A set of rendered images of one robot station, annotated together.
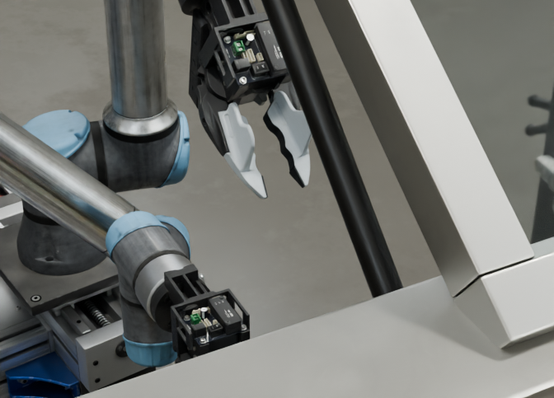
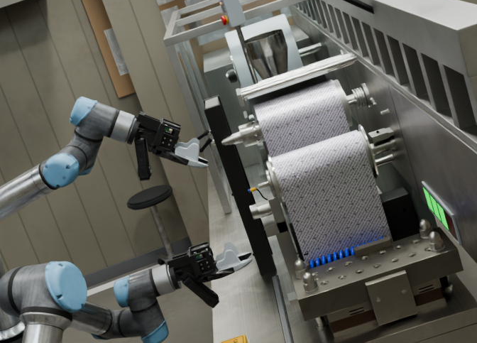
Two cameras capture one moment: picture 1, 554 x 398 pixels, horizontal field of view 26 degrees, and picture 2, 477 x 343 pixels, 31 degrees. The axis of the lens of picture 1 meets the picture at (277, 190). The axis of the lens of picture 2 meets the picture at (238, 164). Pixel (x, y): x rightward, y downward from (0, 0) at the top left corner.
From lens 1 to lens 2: 185 cm
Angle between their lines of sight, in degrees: 57
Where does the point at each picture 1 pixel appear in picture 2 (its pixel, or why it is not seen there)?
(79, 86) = not seen: outside the picture
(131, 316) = (152, 314)
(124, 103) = (9, 319)
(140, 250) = (143, 276)
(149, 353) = (164, 328)
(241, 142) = (192, 153)
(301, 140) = not seen: hidden behind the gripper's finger
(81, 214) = (91, 309)
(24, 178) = not seen: hidden behind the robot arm
